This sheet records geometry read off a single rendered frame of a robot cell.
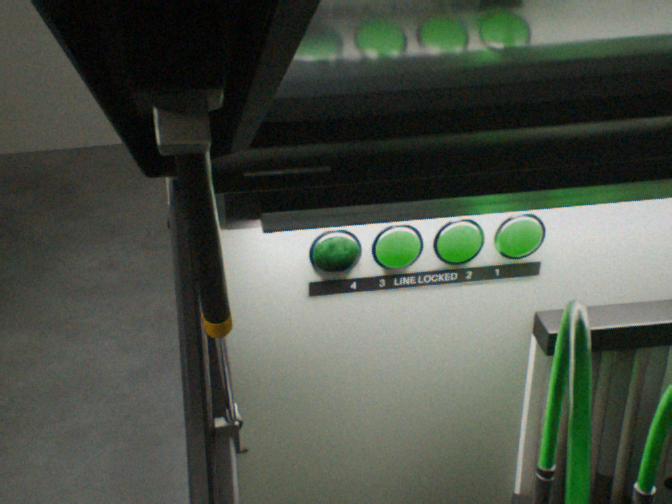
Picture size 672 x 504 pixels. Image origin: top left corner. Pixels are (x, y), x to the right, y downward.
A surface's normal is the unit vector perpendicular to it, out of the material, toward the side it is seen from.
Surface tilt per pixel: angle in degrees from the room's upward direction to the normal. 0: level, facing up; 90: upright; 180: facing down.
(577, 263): 90
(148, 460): 0
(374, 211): 90
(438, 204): 90
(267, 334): 90
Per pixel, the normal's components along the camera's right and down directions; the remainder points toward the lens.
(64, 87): 0.27, 0.48
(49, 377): 0.00, -0.86
